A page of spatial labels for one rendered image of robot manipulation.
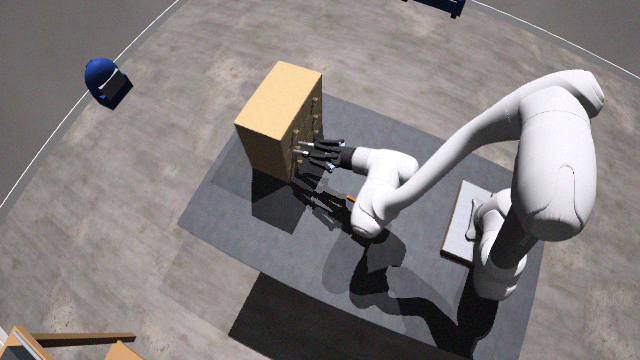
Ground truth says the small wooden chest of drawers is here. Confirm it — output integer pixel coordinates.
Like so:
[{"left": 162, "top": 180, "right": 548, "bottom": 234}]
[{"left": 234, "top": 61, "right": 322, "bottom": 183}]

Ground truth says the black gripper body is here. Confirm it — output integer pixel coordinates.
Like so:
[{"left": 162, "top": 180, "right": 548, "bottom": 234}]
[{"left": 329, "top": 146, "right": 357, "bottom": 170}]

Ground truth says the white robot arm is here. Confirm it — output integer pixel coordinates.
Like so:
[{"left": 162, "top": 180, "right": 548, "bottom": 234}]
[{"left": 350, "top": 70, "right": 604, "bottom": 301}]

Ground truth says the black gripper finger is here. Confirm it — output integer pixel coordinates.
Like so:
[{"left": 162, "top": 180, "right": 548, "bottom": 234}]
[
  {"left": 298, "top": 139, "right": 346, "bottom": 154},
  {"left": 293, "top": 149, "right": 338, "bottom": 173}
]

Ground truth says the brown wooden drawer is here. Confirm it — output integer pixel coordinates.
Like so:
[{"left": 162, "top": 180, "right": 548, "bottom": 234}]
[
  {"left": 304, "top": 96, "right": 321, "bottom": 136},
  {"left": 303, "top": 78, "right": 321, "bottom": 121},
  {"left": 281, "top": 107, "right": 303, "bottom": 155},
  {"left": 288, "top": 147, "right": 306, "bottom": 181},
  {"left": 285, "top": 125, "right": 305, "bottom": 169},
  {"left": 306, "top": 113, "right": 322, "bottom": 143}
]

